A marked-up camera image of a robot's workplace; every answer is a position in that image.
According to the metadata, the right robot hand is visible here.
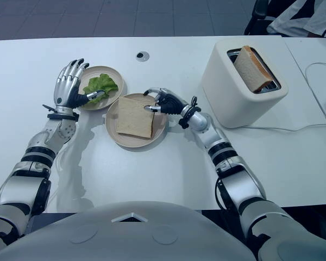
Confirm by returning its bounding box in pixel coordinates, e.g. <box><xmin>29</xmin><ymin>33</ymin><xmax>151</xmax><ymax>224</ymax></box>
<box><xmin>143</xmin><ymin>87</ymin><xmax>190</xmax><ymax>116</ymax></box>

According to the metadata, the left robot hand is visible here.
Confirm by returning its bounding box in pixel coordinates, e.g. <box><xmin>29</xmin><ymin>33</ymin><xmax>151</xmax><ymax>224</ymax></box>
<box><xmin>53</xmin><ymin>58</ymin><xmax>106</xmax><ymax>114</ymax></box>

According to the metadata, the green lettuce leaf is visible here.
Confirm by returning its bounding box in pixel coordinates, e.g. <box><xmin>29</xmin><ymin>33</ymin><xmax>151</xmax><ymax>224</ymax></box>
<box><xmin>83</xmin><ymin>73</ymin><xmax>118</xmax><ymax>104</ymax></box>

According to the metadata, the bread slice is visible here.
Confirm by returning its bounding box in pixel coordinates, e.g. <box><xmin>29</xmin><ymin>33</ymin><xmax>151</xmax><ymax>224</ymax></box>
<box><xmin>234</xmin><ymin>45</ymin><xmax>273</xmax><ymax>93</ymax></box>
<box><xmin>115</xmin><ymin>96</ymin><xmax>156</xmax><ymax>139</ymax></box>

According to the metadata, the beige round plate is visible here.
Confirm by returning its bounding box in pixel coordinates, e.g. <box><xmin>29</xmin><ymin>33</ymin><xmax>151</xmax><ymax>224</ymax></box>
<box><xmin>76</xmin><ymin>65</ymin><xmax>124</xmax><ymax>111</ymax></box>
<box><xmin>105</xmin><ymin>93</ymin><xmax>170</xmax><ymax>148</ymax></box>

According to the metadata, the cream toaster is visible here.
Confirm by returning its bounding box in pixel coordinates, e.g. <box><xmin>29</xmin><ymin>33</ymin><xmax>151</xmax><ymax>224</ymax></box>
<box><xmin>200</xmin><ymin>39</ymin><xmax>289</xmax><ymax>129</ymax></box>

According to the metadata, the black office chair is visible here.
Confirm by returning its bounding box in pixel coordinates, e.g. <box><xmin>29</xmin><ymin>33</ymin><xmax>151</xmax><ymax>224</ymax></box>
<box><xmin>244</xmin><ymin>0</ymin><xmax>299</xmax><ymax>35</ymax></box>

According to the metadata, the robot body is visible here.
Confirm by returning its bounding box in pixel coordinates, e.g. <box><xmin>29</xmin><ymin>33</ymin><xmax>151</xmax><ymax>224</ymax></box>
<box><xmin>0</xmin><ymin>201</ymin><xmax>261</xmax><ymax>261</ymax></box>

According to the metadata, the person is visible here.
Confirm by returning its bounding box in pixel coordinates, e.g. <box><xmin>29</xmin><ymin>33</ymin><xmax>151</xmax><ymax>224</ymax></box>
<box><xmin>267</xmin><ymin>0</ymin><xmax>326</xmax><ymax>38</ymax></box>

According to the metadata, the black cable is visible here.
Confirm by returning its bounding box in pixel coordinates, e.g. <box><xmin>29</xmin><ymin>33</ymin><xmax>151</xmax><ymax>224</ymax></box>
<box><xmin>178</xmin><ymin>96</ymin><xmax>202</xmax><ymax>129</ymax></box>
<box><xmin>42</xmin><ymin>104</ymin><xmax>79</xmax><ymax>121</ymax></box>

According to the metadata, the white cord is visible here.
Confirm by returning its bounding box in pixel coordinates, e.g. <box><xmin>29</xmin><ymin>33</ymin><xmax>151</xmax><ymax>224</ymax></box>
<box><xmin>247</xmin><ymin>62</ymin><xmax>326</xmax><ymax>132</ymax></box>

